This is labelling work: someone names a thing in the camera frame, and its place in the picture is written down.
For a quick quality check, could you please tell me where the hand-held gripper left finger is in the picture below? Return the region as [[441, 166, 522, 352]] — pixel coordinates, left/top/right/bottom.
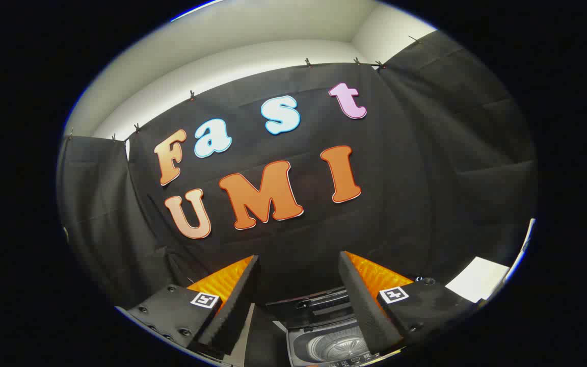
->
[[115, 255, 261, 357]]

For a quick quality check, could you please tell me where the black backdrop cloth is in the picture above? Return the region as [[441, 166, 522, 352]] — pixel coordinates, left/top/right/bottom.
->
[[57, 30, 538, 311]]

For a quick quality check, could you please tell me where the row of small black clips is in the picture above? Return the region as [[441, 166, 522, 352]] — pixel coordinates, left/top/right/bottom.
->
[[67, 35, 421, 141]]

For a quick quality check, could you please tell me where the grey top-load washing machine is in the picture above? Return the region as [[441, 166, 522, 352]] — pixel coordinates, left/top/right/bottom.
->
[[272, 315, 382, 367]]

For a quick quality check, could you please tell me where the white flat board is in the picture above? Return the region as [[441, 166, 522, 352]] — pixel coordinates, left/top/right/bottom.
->
[[445, 256, 511, 304]]

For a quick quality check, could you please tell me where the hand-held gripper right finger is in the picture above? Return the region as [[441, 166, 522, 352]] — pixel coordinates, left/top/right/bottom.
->
[[338, 251, 483, 355]]

